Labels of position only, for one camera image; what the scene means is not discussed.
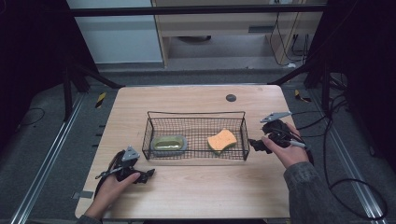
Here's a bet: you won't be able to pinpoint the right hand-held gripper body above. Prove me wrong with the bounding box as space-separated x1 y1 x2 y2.
259 110 302 149

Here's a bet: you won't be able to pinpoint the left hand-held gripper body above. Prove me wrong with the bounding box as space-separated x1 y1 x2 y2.
106 145 149 185

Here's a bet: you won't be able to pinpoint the black wire basket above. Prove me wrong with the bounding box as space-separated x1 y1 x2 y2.
141 110 251 161

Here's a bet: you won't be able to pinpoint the green soap dish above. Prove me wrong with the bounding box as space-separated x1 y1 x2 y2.
150 133 189 154

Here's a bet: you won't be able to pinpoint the orange sponge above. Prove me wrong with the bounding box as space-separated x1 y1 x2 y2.
206 129 238 153

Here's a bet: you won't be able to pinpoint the person's right hand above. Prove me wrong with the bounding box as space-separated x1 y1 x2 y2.
261 121 310 170

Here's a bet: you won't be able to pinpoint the person's left hand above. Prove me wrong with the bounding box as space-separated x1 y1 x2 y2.
83 172 142 219

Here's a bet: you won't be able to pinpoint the yellow black striped tape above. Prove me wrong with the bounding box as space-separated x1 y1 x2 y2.
293 89 312 104
94 91 107 109

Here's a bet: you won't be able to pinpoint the grey tape strip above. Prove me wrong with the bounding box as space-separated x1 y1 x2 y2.
71 190 94 200

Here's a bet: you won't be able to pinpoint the black metal stand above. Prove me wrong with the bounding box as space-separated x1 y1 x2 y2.
268 54 332 114
61 60 126 123

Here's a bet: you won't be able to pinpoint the white cabinet panel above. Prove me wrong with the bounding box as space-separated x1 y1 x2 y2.
65 0 165 65

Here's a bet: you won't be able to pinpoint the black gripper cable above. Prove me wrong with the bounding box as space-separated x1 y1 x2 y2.
292 110 330 138

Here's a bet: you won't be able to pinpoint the long looped black cable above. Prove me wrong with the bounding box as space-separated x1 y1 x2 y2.
321 92 389 221

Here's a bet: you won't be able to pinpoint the aluminium floor rail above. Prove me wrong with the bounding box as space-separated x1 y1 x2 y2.
8 92 87 224
309 88 390 224

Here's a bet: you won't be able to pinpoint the hanging black desk cables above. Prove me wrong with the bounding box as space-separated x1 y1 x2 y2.
268 11 313 69

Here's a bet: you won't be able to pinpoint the thin black floor cable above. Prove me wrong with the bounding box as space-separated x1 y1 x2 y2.
18 106 47 128

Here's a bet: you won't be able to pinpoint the black horizontal frame bar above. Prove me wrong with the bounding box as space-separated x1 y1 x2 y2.
68 4 329 18

